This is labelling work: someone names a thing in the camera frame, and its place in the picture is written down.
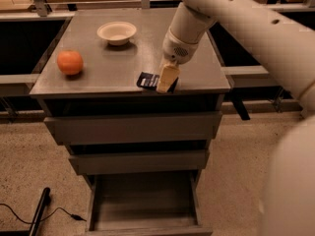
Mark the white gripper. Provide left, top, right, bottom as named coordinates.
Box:
left=157, top=29, right=199, bottom=93

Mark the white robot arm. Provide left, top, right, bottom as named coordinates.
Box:
left=157, top=0, right=315, bottom=236

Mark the grey drawer cabinet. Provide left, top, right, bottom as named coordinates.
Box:
left=30, top=7, right=231, bottom=236

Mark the top grey drawer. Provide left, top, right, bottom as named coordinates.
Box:
left=44, top=111, right=221, bottom=146

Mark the middle grey drawer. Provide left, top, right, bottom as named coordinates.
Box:
left=69, top=149, right=209, bottom=175

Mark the bottom grey open drawer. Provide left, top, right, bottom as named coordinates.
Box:
left=84, top=171, right=212, bottom=236

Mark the white bowl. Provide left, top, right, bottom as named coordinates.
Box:
left=96, top=22, right=137, bottom=46

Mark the orange fruit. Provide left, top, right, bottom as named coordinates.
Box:
left=57, top=50, right=84, bottom=76

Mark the black metal floor bar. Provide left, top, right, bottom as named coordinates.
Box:
left=0, top=187, right=51, bottom=236

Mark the right grey rail desk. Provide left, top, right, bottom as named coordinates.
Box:
left=208, top=0, right=315, bottom=116

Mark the black cable on floor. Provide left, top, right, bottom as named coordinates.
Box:
left=0, top=203, right=88, bottom=225

